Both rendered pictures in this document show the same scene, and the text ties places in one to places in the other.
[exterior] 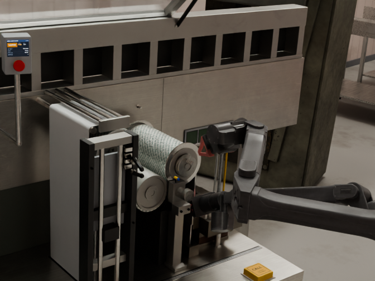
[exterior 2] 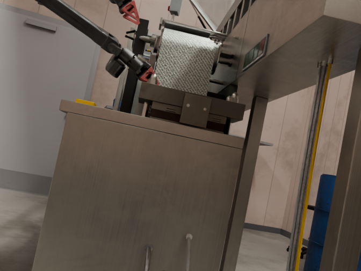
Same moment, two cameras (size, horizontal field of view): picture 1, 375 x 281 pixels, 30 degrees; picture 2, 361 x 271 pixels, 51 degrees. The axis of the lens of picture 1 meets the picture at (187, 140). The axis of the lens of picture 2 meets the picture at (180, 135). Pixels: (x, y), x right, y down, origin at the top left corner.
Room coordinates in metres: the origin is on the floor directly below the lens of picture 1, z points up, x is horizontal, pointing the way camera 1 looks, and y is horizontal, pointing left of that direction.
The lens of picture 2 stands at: (3.17, -1.27, 0.78)
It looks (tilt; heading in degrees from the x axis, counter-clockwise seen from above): 3 degrees up; 124
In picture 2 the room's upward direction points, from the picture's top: 12 degrees clockwise
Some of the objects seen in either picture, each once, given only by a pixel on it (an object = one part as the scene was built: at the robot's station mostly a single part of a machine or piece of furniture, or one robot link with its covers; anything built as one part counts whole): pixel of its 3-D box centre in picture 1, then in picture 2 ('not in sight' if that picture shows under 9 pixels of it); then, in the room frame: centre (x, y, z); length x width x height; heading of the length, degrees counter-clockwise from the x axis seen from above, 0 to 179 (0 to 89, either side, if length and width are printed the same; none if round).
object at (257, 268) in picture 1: (258, 272); (85, 104); (2.03, -0.26, 0.91); 0.07 x 0.07 x 0.02; 39
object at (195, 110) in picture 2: not in sight; (195, 111); (2.41, -0.09, 0.97); 0.10 x 0.03 x 0.11; 39
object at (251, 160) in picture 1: (251, 160); not in sight; (1.66, -0.17, 1.45); 0.43 x 0.06 x 0.11; 172
